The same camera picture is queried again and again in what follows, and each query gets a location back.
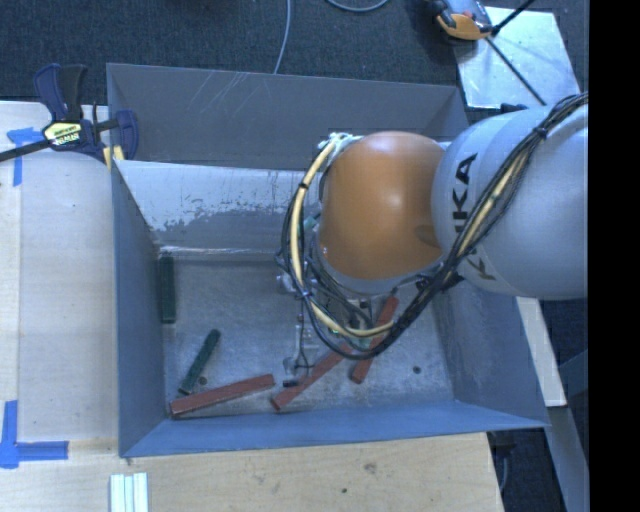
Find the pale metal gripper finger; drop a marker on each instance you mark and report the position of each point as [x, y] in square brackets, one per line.
[301, 345]
[289, 365]

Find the red-brown flat block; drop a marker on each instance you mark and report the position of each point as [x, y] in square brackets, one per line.
[220, 395]
[300, 387]
[367, 362]

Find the dark green flat block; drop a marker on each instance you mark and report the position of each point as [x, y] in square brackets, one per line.
[167, 290]
[201, 359]

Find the grey metal bin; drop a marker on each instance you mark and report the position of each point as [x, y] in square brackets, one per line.
[240, 125]

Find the pale wood flat board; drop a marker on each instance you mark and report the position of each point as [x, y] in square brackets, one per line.
[65, 300]

